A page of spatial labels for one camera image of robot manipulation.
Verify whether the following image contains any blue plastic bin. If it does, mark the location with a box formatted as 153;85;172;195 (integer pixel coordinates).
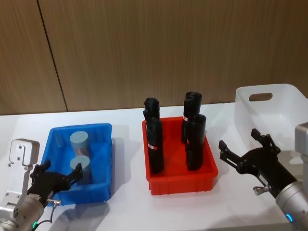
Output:
39;123;114;205

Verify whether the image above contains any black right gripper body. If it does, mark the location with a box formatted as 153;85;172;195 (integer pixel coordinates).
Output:
236;147;298;196

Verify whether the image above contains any right gripper cable silver plug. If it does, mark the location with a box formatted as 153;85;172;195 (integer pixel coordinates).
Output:
252;185;271;196

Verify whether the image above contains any white plastic basket with handle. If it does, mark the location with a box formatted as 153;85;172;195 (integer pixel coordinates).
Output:
234;83;308;156

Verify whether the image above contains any red plastic bin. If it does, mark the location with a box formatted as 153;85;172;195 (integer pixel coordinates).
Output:
141;116;219;196

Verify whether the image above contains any grey-blue capped cylinder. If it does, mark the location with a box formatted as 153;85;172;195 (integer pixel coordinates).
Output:
69;130;93;158
69;155;93;185

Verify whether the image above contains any thin dark left gripper cable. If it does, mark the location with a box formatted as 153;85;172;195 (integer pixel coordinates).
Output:
36;198;62;224

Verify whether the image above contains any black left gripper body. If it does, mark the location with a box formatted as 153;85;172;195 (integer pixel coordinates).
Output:
27;171;73;205

